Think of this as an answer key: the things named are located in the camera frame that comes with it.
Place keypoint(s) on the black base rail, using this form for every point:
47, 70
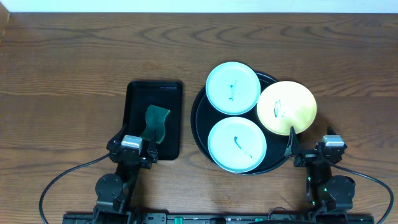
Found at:
162, 218

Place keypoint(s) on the light blue plate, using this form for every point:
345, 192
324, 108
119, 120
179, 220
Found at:
237, 144
233, 88

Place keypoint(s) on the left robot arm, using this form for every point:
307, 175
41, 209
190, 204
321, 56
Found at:
114, 191

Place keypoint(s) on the black rectangular tray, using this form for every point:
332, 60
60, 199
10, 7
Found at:
165, 94

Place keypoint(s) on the black round tray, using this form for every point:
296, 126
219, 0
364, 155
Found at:
204, 116

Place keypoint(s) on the green scouring sponge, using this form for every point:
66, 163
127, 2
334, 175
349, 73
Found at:
155, 123

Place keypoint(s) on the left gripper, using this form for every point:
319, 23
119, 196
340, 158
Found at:
131, 158

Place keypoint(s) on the yellow plate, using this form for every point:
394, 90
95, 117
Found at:
285, 105

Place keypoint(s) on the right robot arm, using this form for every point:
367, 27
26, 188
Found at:
331, 195

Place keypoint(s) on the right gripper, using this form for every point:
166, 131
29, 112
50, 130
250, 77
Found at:
306, 155

